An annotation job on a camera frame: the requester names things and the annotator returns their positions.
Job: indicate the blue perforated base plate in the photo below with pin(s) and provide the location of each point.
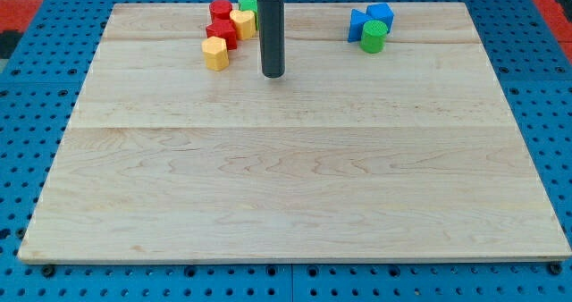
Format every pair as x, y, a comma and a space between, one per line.
42, 80

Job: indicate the green block behind rod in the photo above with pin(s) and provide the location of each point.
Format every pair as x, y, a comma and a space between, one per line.
249, 5

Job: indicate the blue triangle block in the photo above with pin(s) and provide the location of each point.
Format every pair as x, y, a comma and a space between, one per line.
356, 23

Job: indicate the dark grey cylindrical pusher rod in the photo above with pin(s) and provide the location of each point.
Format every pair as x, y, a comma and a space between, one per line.
271, 37

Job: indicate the red star block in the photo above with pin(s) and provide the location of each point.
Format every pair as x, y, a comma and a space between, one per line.
223, 29

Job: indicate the yellow heart block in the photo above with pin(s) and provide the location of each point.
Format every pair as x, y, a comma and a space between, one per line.
244, 23

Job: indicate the red cylinder block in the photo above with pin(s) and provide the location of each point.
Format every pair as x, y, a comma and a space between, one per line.
220, 10

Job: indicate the light wooden board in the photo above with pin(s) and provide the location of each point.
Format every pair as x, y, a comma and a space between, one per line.
411, 155

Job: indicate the green cylinder block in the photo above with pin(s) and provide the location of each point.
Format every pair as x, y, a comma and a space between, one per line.
373, 36

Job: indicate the blue cube block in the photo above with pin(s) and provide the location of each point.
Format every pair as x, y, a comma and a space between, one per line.
381, 12

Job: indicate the yellow hexagon block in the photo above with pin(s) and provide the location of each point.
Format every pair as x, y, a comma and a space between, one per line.
215, 53

